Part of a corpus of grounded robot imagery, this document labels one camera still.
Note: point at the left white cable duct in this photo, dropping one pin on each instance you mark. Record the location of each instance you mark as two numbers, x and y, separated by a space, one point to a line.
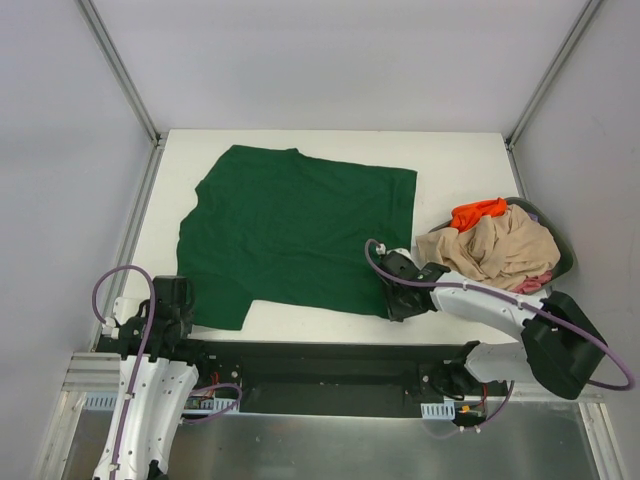
194 406

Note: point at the left aluminium frame post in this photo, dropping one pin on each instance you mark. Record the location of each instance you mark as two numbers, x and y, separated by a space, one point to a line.
109 50

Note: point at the orange t shirt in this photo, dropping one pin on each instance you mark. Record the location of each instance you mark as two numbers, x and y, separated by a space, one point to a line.
465 217

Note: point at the white cable duct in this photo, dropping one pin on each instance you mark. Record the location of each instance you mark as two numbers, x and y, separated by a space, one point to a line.
194 406
438 411

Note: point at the right aluminium frame post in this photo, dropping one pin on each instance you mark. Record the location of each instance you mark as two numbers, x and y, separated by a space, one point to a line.
578 29

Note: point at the aluminium side rail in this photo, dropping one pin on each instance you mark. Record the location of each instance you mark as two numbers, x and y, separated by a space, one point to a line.
128 188
567 255

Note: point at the front aluminium rail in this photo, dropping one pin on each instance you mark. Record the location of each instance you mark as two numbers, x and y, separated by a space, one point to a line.
94 372

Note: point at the right aluminium side rail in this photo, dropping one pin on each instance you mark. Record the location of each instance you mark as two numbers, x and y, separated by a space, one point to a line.
567 255

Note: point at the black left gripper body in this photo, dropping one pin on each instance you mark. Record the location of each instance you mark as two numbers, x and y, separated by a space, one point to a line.
175 322

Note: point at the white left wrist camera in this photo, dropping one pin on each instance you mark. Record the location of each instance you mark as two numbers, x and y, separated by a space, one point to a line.
124 308

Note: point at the green t shirt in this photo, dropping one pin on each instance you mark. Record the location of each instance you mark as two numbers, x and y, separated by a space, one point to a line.
279 226

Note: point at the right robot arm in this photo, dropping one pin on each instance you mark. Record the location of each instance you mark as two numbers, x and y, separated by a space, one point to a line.
552 341

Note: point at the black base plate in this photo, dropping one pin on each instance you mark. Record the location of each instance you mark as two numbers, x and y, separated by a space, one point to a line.
319 379

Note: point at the right white cable duct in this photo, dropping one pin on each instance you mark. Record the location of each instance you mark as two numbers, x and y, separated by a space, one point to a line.
438 411

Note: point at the grey laundry basket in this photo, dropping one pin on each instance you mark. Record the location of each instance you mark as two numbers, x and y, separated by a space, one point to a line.
560 250

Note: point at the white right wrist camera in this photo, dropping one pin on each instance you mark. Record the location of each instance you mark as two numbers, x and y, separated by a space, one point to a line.
382 251

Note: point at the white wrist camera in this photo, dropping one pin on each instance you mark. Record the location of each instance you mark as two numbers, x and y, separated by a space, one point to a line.
382 251
124 308

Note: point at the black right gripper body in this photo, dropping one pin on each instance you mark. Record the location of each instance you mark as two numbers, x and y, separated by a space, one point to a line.
400 302

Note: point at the aluminium frame post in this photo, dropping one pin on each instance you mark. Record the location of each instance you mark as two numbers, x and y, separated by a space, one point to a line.
109 50
578 29

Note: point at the pink t shirt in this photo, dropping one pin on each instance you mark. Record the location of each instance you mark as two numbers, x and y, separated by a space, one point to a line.
533 284

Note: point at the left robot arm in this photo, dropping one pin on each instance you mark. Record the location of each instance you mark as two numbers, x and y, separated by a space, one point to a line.
153 385

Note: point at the left aluminium side rail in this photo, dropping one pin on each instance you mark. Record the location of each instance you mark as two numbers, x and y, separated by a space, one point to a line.
128 188

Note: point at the beige t shirt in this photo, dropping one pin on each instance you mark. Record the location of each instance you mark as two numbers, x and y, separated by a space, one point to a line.
500 245

